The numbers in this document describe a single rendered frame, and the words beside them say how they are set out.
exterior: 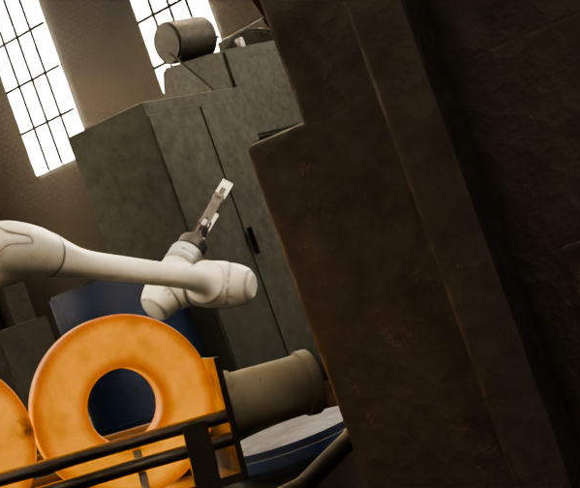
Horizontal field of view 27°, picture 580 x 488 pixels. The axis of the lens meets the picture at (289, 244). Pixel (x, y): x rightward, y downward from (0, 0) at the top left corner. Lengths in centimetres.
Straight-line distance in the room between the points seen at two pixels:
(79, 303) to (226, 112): 109
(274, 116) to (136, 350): 836
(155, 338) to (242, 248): 410
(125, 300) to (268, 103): 472
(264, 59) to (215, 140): 431
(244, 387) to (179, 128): 404
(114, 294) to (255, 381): 380
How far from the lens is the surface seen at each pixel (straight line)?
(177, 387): 106
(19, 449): 104
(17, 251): 251
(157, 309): 294
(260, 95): 935
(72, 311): 495
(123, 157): 506
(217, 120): 528
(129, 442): 103
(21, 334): 477
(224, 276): 286
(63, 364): 104
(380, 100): 83
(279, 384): 107
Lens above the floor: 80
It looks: level
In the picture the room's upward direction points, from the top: 20 degrees counter-clockwise
